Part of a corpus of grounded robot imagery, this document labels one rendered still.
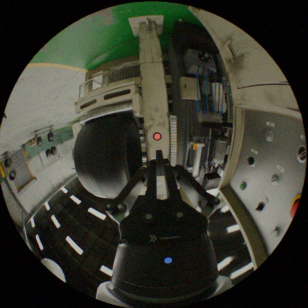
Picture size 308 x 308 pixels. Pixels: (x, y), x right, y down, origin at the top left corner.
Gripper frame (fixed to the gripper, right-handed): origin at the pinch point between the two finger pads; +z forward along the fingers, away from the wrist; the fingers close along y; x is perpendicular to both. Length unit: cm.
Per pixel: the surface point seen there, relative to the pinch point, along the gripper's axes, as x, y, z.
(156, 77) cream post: 32.9, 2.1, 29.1
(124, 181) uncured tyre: -15.0, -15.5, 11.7
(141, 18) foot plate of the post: 105, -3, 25
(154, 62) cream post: 44, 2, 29
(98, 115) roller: 15.3, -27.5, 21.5
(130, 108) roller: 15.0, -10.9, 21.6
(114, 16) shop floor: 106, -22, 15
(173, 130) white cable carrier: 2.8, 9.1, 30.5
